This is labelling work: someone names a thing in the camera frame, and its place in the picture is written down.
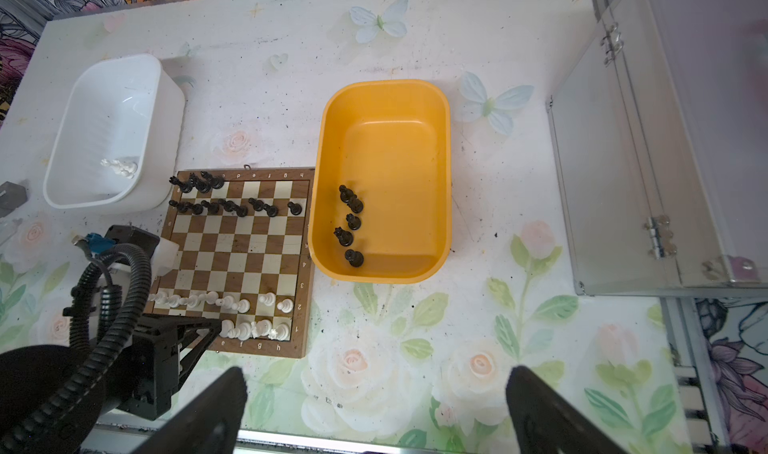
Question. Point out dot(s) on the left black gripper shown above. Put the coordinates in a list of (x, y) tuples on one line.
[(164, 351)]

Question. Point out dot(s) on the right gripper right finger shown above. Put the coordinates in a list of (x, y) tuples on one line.
[(544, 422)]

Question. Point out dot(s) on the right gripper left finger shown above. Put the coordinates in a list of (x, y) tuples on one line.
[(208, 424)]

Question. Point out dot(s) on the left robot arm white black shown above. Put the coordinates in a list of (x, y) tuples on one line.
[(116, 355)]

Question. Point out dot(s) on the wooden chess board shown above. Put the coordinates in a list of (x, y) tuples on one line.
[(243, 257)]

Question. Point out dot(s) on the white chess piece lying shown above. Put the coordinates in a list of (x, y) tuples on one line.
[(123, 167)]

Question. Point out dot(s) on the white plastic bin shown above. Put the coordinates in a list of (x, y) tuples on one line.
[(120, 108)]

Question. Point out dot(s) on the yellow plastic bin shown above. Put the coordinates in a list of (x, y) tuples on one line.
[(390, 143)]

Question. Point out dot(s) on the silver metal case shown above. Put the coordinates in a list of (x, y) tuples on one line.
[(659, 134)]

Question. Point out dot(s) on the aluminium frame rail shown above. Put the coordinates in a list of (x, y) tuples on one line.
[(703, 421)]

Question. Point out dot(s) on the small grey metal bracket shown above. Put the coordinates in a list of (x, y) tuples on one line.
[(12, 196)]

